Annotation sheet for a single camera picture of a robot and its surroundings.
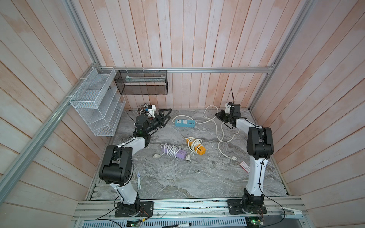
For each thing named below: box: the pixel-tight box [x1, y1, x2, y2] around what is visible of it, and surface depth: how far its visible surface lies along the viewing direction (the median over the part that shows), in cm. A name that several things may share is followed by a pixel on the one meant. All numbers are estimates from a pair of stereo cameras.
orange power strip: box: [186, 138, 206, 156], surface depth 93 cm
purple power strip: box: [162, 144, 187, 160], surface depth 90 cm
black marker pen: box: [162, 223, 192, 228], surface depth 70 cm
